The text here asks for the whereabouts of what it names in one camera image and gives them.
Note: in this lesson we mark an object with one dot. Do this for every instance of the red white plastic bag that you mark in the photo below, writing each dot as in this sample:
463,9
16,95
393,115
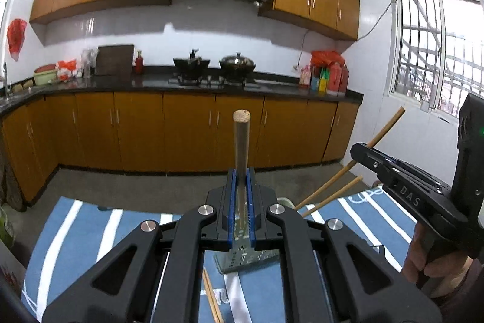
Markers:
67,69

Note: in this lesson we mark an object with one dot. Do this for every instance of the dark cutting board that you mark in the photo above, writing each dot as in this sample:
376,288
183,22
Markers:
114,60

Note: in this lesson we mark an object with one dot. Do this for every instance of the person's right forearm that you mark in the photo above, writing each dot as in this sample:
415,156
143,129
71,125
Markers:
467,298

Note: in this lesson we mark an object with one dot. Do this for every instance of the blue white striped tablecloth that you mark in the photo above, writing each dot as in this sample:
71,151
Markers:
75,251

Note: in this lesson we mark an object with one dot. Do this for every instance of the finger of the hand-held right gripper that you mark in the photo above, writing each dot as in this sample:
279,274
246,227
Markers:
419,176
372,160

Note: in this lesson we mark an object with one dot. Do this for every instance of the red plastic bag over bottles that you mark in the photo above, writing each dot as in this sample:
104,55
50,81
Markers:
327,57

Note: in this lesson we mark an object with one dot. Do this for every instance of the gas stove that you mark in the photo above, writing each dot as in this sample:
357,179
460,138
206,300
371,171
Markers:
213,81

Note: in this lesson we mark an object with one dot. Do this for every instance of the metal faucet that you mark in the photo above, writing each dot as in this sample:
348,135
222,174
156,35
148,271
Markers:
6,81

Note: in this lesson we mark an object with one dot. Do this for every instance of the person's right hand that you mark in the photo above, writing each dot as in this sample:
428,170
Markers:
444,275

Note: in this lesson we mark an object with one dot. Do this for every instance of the clear glass jars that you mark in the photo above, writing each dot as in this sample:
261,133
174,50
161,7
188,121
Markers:
89,63

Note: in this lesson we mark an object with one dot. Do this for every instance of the black wok with kettle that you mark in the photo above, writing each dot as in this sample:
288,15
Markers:
191,65

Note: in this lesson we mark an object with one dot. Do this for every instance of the wooden chopstick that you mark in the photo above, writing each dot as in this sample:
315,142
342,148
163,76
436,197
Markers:
241,141
325,186
332,196
211,292

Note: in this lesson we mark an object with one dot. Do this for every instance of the small red bottle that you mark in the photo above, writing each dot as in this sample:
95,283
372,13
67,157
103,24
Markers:
139,62

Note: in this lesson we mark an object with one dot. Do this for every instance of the pink bottle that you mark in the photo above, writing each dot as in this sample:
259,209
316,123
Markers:
305,77

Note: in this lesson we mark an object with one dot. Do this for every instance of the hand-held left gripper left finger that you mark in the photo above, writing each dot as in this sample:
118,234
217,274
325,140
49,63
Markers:
113,270

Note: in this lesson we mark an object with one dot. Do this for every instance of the black wok with lid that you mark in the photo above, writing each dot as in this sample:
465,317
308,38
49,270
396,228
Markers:
237,63

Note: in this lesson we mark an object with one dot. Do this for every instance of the black kitchen countertop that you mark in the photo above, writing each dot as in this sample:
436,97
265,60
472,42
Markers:
151,82

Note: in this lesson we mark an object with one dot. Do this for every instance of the green perforated utensil holder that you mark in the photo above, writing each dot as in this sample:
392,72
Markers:
245,259

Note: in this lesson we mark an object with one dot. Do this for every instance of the red plastic bag on wall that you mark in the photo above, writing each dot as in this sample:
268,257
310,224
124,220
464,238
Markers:
17,39

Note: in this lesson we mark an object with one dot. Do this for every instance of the barred window with white frame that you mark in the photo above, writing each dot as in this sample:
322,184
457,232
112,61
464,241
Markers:
431,50

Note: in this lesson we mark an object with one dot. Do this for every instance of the green plastic basin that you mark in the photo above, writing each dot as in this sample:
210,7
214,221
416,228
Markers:
44,76

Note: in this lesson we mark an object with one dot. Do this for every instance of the wooden base cabinets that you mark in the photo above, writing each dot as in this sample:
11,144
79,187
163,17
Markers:
143,130

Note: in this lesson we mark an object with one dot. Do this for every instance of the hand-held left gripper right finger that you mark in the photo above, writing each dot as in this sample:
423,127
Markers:
363,277

